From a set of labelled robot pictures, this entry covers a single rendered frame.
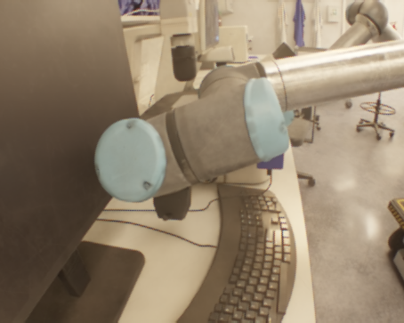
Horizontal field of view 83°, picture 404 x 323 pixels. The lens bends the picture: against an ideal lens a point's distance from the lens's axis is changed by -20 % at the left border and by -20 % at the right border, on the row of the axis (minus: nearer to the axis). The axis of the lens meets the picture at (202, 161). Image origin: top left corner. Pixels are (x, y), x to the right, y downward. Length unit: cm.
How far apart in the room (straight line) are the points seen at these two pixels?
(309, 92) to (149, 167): 26
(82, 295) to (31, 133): 34
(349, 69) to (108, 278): 57
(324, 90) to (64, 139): 38
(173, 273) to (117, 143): 34
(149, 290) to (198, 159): 33
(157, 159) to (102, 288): 35
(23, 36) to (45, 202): 20
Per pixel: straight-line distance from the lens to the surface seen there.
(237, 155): 28
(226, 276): 53
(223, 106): 28
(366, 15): 111
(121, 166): 30
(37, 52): 37
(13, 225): 33
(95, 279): 59
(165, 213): 46
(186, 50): 76
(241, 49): 306
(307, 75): 43
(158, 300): 53
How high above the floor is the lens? 118
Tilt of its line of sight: 28 degrees down
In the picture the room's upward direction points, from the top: 4 degrees counter-clockwise
